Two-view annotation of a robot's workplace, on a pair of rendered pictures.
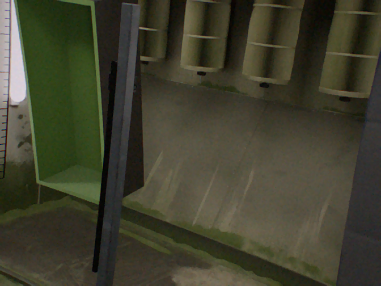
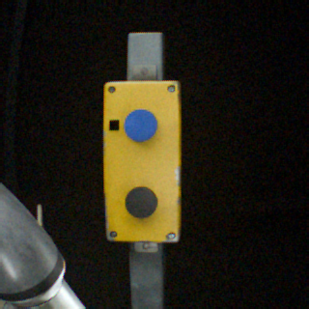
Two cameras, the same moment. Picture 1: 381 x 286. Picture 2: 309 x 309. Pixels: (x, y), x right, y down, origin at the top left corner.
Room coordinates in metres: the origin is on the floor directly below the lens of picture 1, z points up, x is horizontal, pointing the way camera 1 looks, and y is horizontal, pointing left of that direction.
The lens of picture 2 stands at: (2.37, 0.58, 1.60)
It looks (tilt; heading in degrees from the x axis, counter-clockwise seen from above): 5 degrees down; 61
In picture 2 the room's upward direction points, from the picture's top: straight up
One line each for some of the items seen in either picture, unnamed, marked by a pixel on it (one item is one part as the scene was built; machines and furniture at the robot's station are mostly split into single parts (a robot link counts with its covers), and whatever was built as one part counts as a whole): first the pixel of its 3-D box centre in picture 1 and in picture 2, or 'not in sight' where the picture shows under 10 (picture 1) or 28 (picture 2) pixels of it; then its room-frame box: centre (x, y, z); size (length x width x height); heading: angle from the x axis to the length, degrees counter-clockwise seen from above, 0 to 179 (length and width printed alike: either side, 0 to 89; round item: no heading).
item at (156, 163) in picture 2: not in sight; (143, 161); (3.20, 2.07, 1.42); 0.12 x 0.06 x 0.26; 146
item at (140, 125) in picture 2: not in sight; (140, 125); (3.18, 2.04, 1.48); 0.05 x 0.02 x 0.05; 146
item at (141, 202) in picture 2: not in sight; (141, 202); (3.18, 2.04, 1.36); 0.05 x 0.02 x 0.05; 146
